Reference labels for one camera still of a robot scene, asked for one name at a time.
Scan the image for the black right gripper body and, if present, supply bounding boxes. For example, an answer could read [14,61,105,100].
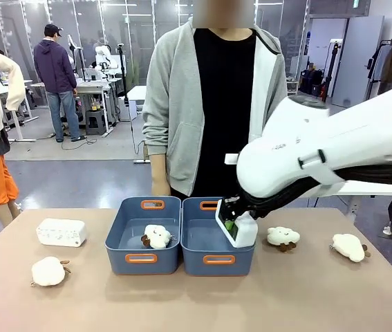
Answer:
[222,195,252,222]

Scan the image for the white digital clock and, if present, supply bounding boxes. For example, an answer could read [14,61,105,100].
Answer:
[35,217,88,248]
[215,199,259,249]

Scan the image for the person's right hand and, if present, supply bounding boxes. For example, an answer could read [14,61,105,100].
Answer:
[150,154,171,199]

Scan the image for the person in grey hoodie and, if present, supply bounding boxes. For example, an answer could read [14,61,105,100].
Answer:
[142,17,288,199]

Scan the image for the small white table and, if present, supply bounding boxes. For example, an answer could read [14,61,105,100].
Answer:
[125,85,147,120]

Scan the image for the grey step stool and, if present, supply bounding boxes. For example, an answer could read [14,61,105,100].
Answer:
[84,109,108,136]

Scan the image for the black tripod stand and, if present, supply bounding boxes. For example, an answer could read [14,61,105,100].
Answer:
[116,43,131,107]

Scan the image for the white lab desk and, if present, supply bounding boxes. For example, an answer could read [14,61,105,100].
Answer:
[29,76,122,138]

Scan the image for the person in purple hoodie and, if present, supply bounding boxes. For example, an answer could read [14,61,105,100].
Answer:
[33,23,88,143]

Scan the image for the white desk with legs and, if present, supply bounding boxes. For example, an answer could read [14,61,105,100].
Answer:
[0,79,39,143]

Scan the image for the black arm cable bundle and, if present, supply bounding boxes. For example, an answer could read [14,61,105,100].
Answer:
[240,160,392,221]

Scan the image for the blue basket orange handles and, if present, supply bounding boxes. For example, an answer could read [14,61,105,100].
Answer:
[180,196,256,277]
[104,196,183,276]

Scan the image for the white sheep plush keychain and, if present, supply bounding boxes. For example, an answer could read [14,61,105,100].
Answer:
[140,224,177,250]
[266,226,301,252]
[329,233,372,264]
[30,256,72,288]

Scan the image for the black camera tripod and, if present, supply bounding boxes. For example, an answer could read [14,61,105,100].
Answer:
[321,39,342,103]

